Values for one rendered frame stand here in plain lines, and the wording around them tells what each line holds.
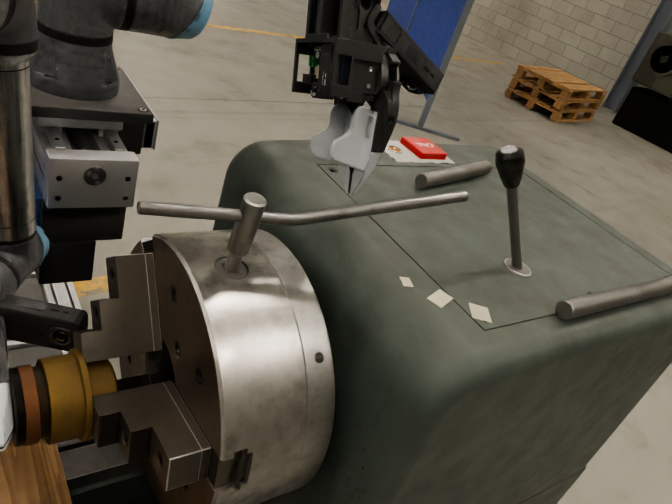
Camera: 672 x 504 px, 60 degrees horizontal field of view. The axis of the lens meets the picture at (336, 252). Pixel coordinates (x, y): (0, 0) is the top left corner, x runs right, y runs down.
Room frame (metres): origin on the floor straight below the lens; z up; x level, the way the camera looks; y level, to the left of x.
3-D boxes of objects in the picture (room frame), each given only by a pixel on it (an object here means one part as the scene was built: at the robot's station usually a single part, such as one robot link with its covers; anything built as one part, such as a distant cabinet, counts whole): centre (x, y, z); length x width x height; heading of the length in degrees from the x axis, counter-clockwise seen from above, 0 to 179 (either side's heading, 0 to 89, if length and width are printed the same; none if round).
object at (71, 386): (0.38, 0.21, 1.08); 0.09 x 0.09 x 0.09; 43
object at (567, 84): (8.38, -2.07, 0.22); 1.25 x 0.86 x 0.44; 143
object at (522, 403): (0.77, -0.18, 1.06); 0.59 x 0.48 x 0.39; 133
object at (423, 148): (0.95, -0.08, 1.26); 0.06 x 0.06 x 0.02; 43
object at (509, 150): (0.63, -0.15, 1.38); 0.04 x 0.03 x 0.05; 133
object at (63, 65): (0.93, 0.53, 1.21); 0.15 x 0.15 x 0.10
